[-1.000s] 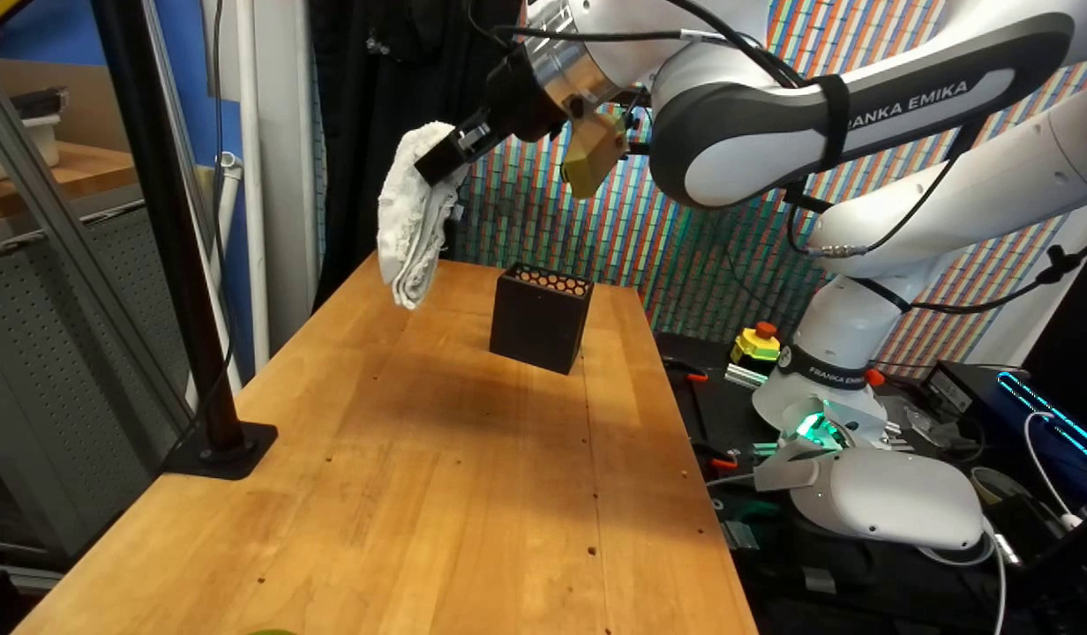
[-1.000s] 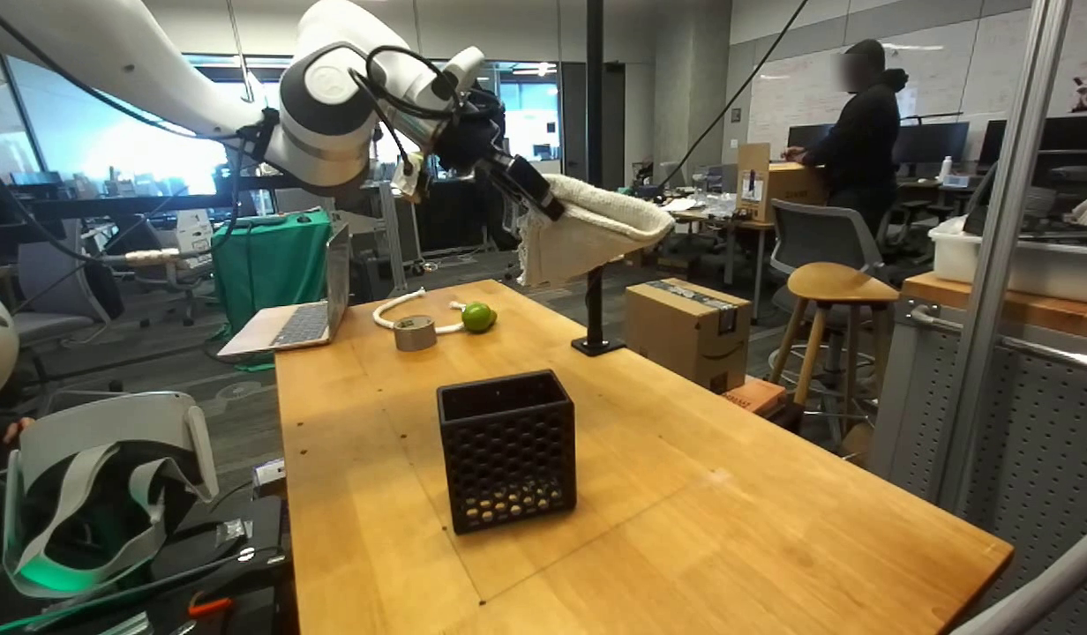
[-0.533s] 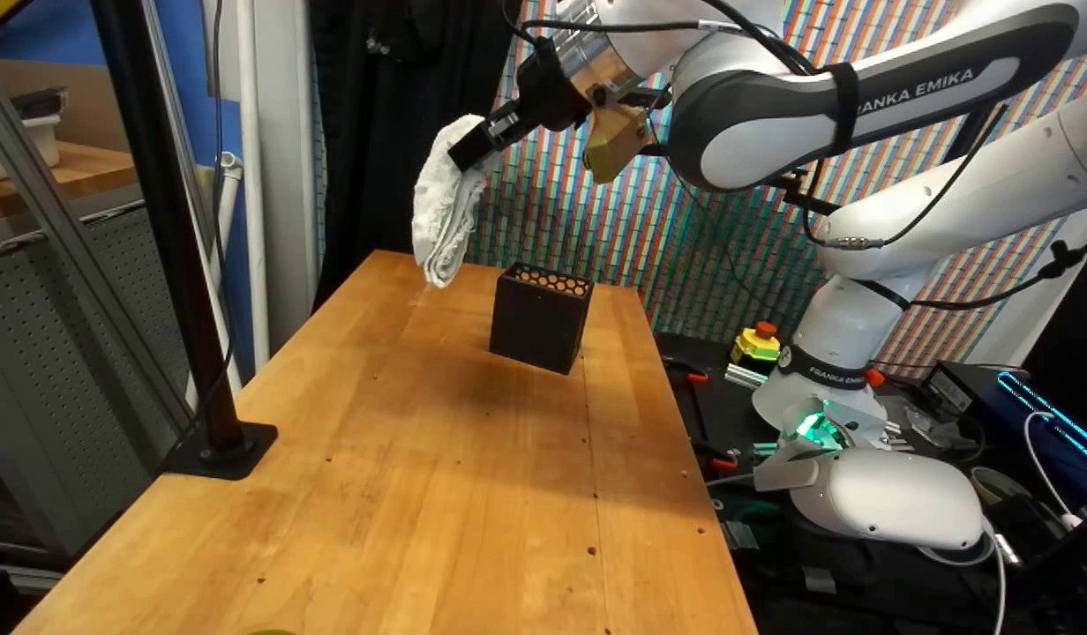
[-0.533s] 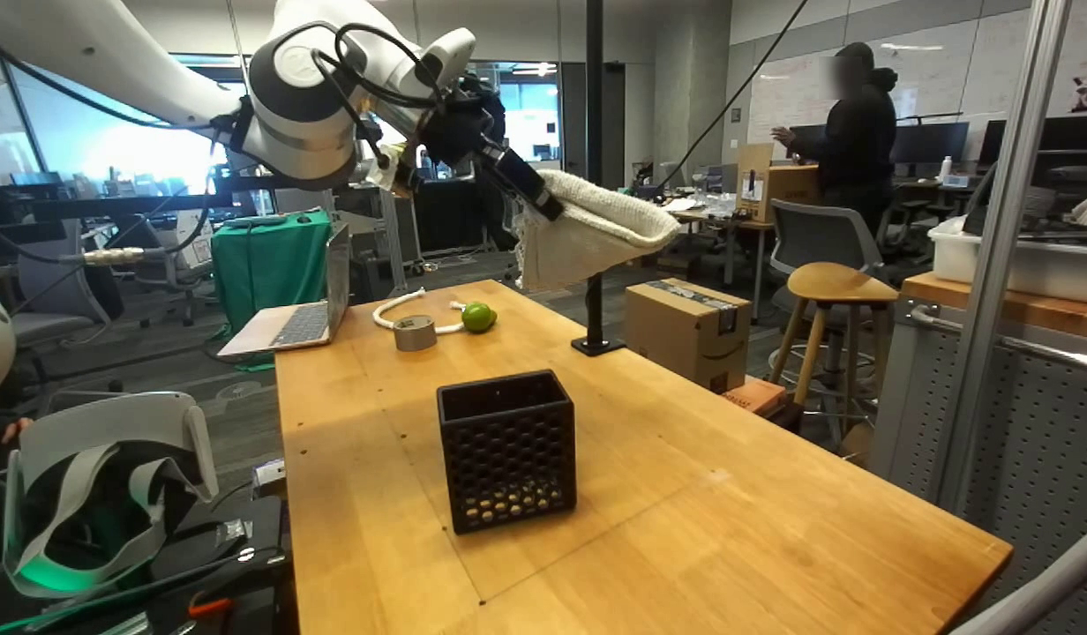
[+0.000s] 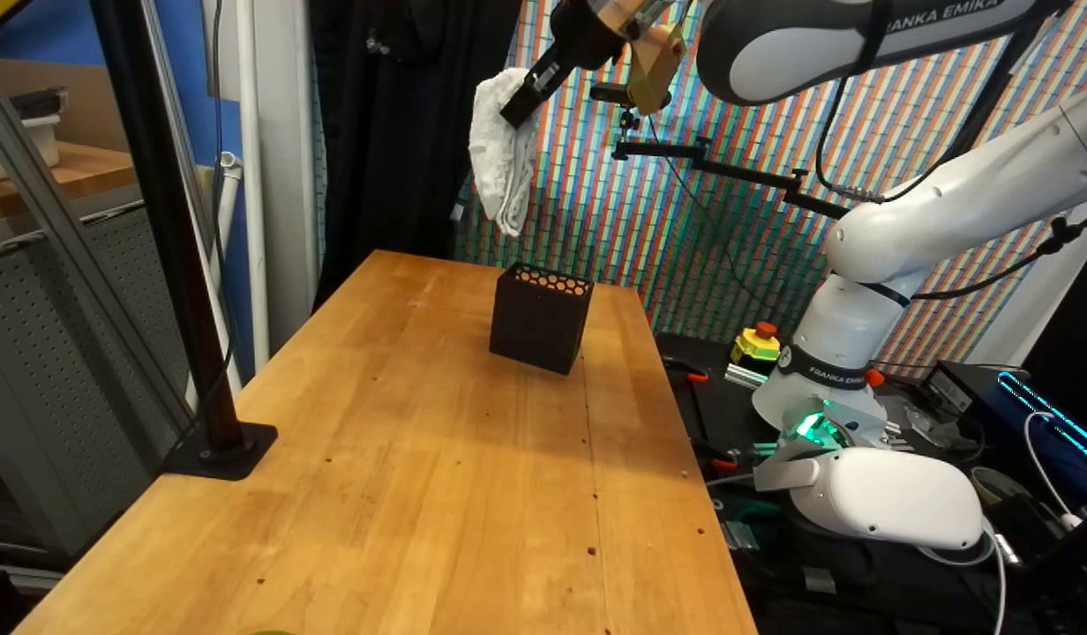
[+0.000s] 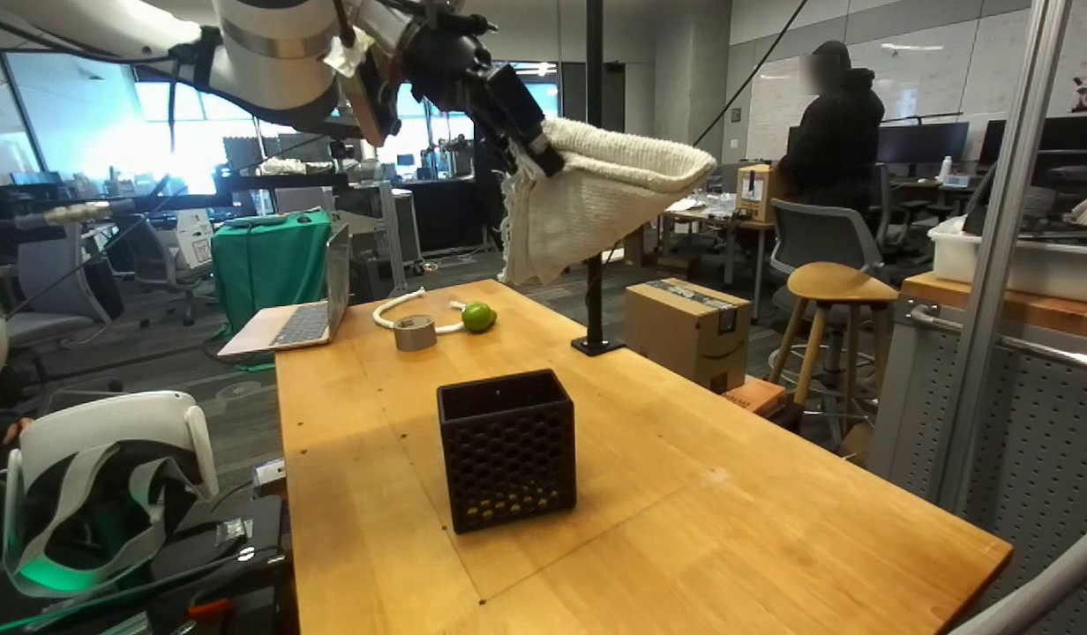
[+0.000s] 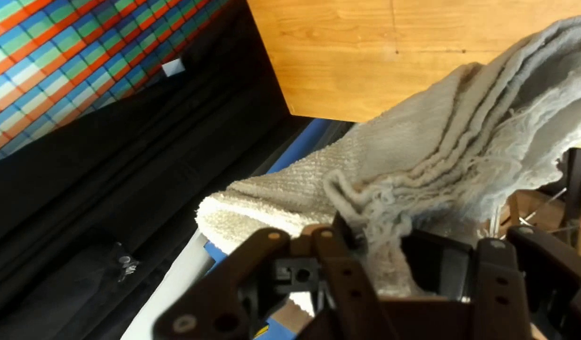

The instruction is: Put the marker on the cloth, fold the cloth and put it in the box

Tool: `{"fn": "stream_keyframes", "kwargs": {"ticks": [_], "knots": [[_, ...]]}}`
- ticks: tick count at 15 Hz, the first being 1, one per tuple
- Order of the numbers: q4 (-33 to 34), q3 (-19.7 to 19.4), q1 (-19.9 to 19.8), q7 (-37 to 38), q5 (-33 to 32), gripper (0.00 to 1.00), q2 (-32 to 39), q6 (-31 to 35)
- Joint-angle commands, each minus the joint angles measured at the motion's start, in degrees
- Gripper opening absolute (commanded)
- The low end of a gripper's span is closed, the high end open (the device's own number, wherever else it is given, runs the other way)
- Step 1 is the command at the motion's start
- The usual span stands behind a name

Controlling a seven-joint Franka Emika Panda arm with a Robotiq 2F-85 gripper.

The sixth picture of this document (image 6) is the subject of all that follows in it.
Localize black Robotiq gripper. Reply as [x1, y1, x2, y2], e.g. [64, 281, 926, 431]
[393, 3, 571, 178]

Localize white cloth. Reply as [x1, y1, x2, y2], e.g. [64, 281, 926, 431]
[499, 115, 721, 294]

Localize black perforated box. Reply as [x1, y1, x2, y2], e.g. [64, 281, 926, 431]
[434, 367, 579, 537]

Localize small brown cardboard box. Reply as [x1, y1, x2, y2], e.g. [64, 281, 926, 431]
[734, 157, 799, 225]

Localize large brown cardboard box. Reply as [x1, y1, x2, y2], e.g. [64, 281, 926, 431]
[625, 274, 754, 395]

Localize black pole stand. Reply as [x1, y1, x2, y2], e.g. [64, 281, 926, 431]
[570, 0, 628, 358]

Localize green lime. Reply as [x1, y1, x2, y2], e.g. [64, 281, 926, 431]
[459, 301, 501, 334]

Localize white office desk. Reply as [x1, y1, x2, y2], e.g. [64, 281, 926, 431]
[657, 190, 775, 315]

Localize grey tape roll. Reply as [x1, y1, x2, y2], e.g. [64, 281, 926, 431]
[393, 315, 443, 352]

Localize silver open laptop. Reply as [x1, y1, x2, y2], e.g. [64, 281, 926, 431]
[217, 223, 358, 363]

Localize person in dark hoodie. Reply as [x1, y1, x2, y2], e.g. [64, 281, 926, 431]
[775, 38, 890, 217]

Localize grey office chair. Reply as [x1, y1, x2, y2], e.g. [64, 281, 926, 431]
[767, 197, 890, 281]

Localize round wooden stool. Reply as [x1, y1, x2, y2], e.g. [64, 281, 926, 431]
[771, 262, 905, 446]

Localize black computer monitor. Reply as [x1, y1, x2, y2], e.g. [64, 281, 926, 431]
[877, 115, 973, 184]

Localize grey bin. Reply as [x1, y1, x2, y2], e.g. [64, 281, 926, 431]
[927, 210, 1087, 307]

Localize wooden shelf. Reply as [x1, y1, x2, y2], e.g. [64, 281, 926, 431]
[900, 272, 1087, 345]

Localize white VR headset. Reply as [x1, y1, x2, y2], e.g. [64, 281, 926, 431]
[0, 386, 224, 602]

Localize grey perforated metal panel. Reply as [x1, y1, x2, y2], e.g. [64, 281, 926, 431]
[877, 307, 1087, 635]

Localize white looped cable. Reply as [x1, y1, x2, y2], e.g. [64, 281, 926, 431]
[372, 284, 468, 339]

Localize thin black hanging cable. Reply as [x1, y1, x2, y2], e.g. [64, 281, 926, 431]
[693, 0, 813, 149]

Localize grey slanted metal post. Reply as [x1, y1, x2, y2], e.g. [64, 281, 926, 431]
[937, 0, 1080, 516]

